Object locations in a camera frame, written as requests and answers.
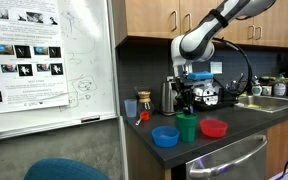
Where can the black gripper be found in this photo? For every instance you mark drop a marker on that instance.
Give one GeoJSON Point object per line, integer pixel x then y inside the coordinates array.
{"type": "Point", "coordinates": [187, 86]}

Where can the green plastic cup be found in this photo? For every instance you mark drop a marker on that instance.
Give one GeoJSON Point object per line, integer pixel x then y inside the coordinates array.
{"type": "Point", "coordinates": [186, 130]}

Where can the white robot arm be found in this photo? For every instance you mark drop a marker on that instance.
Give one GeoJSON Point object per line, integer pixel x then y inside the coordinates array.
{"type": "Point", "coordinates": [197, 43]}

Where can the translucent blue plastic cup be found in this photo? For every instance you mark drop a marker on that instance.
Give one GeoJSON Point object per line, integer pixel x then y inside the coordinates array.
{"type": "Point", "coordinates": [130, 108]}

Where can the stainless steel electric kettle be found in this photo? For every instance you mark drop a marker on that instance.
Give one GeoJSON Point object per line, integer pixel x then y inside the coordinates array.
{"type": "Point", "coordinates": [167, 98]}

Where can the white kitchenware with holes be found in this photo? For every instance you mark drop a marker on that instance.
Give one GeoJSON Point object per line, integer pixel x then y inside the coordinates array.
{"type": "Point", "coordinates": [206, 93]}

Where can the black dish rack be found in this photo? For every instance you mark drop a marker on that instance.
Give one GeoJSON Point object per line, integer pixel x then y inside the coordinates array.
{"type": "Point", "coordinates": [224, 98]}

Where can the red plastic bowl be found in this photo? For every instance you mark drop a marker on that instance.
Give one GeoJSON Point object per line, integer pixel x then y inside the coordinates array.
{"type": "Point", "coordinates": [214, 128]}

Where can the glass carafe with wooden collar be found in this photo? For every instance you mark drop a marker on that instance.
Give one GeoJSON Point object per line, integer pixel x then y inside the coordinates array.
{"type": "Point", "coordinates": [145, 98]}

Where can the blue plastic bowl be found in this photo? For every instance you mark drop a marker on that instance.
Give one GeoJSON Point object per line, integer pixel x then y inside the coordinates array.
{"type": "Point", "coordinates": [165, 137]}

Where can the red measuring scoop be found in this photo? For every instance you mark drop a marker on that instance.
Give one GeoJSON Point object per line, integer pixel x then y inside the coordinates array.
{"type": "Point", "coordinates": [144, 116]}

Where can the chrome sink faucet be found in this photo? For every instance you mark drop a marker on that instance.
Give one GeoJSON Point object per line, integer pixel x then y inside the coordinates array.
{"type": "Point", "coordinates": [241, 78]}

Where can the white soap bottle blue label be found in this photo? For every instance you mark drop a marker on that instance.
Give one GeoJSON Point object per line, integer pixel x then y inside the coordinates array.
{"type": "Point", "coordinates": [256, 89]}

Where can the stainless steel dishwasher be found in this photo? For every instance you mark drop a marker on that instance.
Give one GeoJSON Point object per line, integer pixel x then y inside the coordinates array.
{"type": "Point", "coordinates": [227, 160]}

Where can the small white jar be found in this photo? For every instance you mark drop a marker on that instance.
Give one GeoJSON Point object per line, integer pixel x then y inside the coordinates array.
{"type": "Point", "coordinates": [266, 90]}

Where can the wooden upper cabinet door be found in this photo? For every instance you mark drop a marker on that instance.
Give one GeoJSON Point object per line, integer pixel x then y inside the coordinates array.
{"type": "Point", "coordinates": [277, 26]}
{"type": "Point", "coordinates": [197, 10]}
{"type": "Point", "coordinates": [240, 33]}
{"type": "Point", "coordinates": [150, 18]}

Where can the wooden cabinet door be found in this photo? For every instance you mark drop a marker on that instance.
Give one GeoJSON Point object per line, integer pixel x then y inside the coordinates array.
{"type": "Point", "coordinates": [277, 26]}
{"type": "Point", "coordinates": [280, 150]}
{"type": "Point", "coordinates": [150, 18]}
{"type": "Point", "coordinates": [197, 10]}
{"type": "Point", "coordinates": [240, 33]}

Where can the stainless steel sink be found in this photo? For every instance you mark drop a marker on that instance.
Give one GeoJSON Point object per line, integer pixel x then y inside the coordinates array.
{"type": "Point", "coordinates": [274, 101]}

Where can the grey soap dispenser bottle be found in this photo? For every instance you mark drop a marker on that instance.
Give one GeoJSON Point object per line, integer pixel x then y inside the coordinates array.
{"type": "Point", "coordinates": [280, 88]}

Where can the wooden lower cabinet door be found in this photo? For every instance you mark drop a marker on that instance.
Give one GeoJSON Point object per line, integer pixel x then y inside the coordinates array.
{"type": "Point", "coordinates": [280, 150]}

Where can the whiteboard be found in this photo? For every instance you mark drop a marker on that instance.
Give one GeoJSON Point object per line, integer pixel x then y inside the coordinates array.
{"type": "Point", "coordinates": [87, 50]}

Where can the blue office chair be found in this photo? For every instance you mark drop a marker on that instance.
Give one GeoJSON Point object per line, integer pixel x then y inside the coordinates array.
{"type": "Point", "coordinates": [64, 170]}

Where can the white research poster with photos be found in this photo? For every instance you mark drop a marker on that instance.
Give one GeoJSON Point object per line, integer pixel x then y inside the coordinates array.
{"type": "Point", "coordinates": [27, 33]}

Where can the blue wrist camera block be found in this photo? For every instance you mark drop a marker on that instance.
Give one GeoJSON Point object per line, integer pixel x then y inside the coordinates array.
{"type": "Point", "coordinates": [200, 76]}

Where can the white paper wall sign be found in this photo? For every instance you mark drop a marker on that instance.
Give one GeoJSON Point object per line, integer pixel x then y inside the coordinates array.
{"type": "Point", "coordinates": [216, 67]}

